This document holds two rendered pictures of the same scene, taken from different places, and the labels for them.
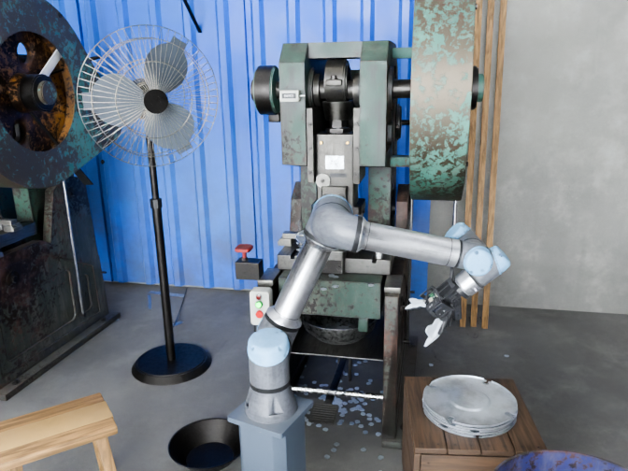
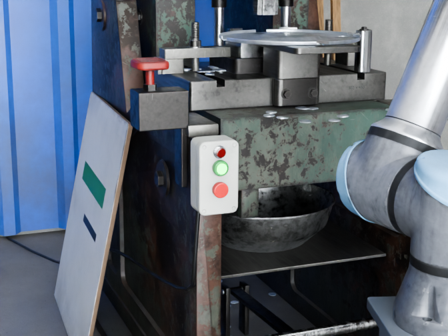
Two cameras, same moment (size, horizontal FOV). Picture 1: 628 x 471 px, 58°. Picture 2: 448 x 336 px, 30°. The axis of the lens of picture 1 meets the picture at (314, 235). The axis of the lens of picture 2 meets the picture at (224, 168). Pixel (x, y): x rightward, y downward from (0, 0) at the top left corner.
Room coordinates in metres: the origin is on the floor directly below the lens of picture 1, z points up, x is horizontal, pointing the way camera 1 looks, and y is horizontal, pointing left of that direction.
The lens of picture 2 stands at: (0.73, 1.00, 0.94)
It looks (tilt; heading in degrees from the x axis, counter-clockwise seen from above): 14 degrees down; 326
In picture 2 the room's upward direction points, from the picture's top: straight up
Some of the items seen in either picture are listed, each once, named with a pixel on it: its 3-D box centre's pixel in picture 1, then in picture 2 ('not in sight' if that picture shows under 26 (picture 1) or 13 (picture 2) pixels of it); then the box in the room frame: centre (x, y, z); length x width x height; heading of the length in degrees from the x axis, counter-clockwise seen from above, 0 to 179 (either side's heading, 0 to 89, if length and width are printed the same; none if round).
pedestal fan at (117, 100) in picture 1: (182, 194); not in sight; (2.88, 0.68, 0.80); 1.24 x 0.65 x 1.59; 168
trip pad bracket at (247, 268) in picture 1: (249, 281); (160, 136); (2.06, 0.25, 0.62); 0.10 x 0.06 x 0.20; 78
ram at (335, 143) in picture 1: (336, 167); not in sight; (2.18, -0.09, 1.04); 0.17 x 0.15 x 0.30; 168
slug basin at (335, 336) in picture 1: (339, 322); (260, 216); (2.22, -0.10, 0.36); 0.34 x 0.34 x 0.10
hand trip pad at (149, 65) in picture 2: (244, 255); (149, 80); (2.07, 0.27, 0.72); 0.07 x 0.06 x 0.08; 168
